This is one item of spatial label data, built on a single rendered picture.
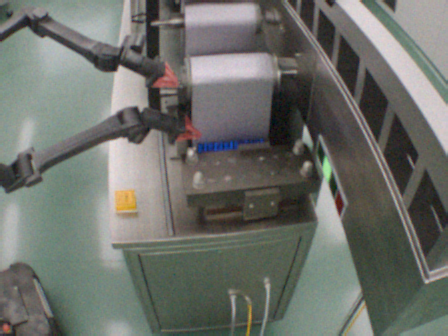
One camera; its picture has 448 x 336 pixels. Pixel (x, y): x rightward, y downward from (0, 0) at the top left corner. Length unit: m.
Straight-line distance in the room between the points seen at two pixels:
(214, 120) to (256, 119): 0.13
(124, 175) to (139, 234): 0.25
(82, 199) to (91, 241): 0.32
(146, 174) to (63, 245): 1.14
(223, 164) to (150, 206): 0.27
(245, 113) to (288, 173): 0.22
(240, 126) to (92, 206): 1.45
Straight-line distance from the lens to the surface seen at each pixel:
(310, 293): 2.41
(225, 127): 1.49
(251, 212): 1.46
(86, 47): 1.37
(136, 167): 1.65
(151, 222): 1.49
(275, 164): 1.47
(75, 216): 2.73
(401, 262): 0.90
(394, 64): 0.88
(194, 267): 1.60
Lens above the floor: 2.08
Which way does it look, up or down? 46 degrees down
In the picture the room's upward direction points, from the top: 2 degrees clockwise
